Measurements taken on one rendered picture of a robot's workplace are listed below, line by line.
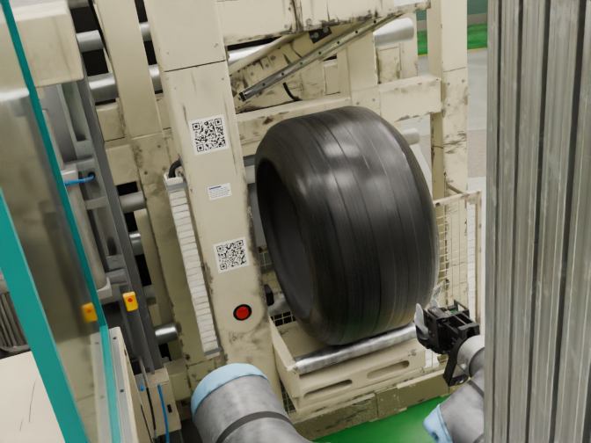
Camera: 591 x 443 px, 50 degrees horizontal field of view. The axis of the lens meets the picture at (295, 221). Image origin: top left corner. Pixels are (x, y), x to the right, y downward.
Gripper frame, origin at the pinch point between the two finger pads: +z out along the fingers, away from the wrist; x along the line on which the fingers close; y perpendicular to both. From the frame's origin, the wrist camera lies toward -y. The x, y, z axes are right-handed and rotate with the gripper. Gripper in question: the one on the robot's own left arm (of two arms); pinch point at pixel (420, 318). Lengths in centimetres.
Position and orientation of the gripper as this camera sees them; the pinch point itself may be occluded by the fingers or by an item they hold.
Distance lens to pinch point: 137.7
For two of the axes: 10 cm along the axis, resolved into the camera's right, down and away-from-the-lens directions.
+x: -9.4, 2.4, -2.4
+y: -1.6, -9.3, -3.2
